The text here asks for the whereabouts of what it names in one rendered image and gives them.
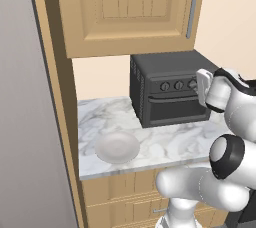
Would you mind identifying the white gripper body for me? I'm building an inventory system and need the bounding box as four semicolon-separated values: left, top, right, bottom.
195;68;215;108

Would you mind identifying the black toaster oven knob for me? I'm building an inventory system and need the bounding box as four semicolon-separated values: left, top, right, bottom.
174;80;185;91
159;81;171;93
187;78;198;90

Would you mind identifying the toaster oven door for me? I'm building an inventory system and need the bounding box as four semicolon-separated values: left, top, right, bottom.
147;94;212;128

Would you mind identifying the black toaster oven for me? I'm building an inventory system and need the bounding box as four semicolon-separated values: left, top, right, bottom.
129;50;220;129

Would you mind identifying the white plate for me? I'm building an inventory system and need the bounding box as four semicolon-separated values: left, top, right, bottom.
94;130;141;165

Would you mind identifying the wooden cupboard door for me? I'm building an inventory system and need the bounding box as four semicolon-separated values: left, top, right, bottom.
54;0;208;59

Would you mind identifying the wooden drawer front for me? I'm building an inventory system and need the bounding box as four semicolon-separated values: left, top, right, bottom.
81;167;174;208
85;197;228;228

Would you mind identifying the dark grey appliance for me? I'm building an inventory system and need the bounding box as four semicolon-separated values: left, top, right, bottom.
225;201;256;228

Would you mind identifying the tall wooden side panel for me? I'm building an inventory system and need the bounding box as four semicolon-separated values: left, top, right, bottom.
26;0;88;228

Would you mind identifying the grey fridge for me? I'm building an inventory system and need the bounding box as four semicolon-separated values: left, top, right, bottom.
0;0;80;228

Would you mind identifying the toaster oven door handle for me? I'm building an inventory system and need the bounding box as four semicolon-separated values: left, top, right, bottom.
147;95;200;104

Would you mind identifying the grey cupboard handle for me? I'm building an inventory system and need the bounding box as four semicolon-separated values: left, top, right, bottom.
185;0;200;40

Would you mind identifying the grey drawer handle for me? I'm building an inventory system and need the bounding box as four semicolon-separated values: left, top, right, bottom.
152;207;169;214

